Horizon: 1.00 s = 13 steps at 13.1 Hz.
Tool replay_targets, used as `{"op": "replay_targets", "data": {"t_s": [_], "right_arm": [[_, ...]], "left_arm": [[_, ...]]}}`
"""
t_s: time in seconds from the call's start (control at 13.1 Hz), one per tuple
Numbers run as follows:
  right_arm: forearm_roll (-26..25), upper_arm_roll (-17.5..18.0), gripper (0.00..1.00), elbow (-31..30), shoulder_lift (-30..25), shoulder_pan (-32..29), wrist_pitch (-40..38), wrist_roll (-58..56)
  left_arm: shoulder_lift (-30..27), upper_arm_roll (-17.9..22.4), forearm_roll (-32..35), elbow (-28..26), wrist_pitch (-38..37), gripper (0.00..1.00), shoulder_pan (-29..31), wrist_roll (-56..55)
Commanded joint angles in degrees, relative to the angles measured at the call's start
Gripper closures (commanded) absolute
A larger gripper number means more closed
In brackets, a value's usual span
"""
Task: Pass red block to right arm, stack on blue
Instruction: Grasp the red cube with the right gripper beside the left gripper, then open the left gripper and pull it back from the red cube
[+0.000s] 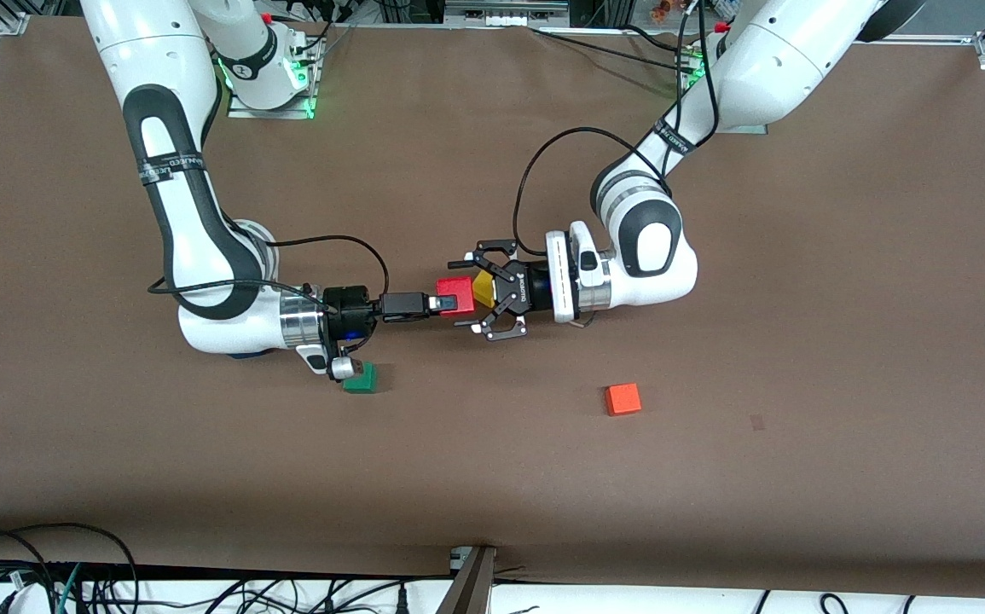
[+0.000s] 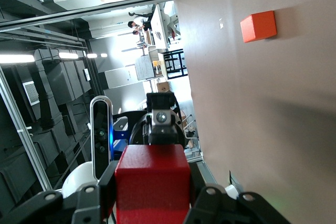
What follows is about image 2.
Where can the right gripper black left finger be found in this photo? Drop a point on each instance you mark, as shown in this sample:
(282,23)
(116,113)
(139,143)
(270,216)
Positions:
(86,205)

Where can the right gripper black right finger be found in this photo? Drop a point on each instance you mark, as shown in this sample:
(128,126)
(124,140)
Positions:
(218,208)

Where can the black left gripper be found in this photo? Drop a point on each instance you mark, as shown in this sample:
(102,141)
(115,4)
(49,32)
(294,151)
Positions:
(139,132)

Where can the red wooden block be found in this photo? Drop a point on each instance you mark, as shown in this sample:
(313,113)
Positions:
(152,187)

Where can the orange wooden block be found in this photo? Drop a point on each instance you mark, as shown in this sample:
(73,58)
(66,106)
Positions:
(258,27)

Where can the cardboard box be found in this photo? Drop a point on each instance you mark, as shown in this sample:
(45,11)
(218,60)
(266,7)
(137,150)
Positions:
(163,87)

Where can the whiteboard with writing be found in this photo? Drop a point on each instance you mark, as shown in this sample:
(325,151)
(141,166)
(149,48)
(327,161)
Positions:
(144,68)

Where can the dark-haired seated person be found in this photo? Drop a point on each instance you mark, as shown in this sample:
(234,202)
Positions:
(136,33)

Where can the white office table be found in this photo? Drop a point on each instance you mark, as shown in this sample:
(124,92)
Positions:
(158,27)

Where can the person in white shirt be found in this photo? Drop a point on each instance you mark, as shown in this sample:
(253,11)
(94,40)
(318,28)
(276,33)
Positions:
(137,22)

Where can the ceiling strip light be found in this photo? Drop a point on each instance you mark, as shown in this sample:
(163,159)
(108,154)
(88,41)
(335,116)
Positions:
(15,58)
(68,55)

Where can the white vent grille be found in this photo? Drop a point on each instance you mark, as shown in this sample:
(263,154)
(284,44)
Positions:
(31,92)

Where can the small clear tape patch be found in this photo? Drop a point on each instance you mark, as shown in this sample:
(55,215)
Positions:
(221,23)

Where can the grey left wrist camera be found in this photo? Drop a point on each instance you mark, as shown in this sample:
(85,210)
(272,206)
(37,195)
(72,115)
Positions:
(101,134)

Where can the black metal frame furniture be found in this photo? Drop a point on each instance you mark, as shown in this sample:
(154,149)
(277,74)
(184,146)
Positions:
(176,64)

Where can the aluminium cell post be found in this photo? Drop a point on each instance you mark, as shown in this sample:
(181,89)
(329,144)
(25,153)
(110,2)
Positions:
(23,129)

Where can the dark metal frame beam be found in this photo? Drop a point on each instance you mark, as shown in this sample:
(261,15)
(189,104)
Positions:
(78,11)

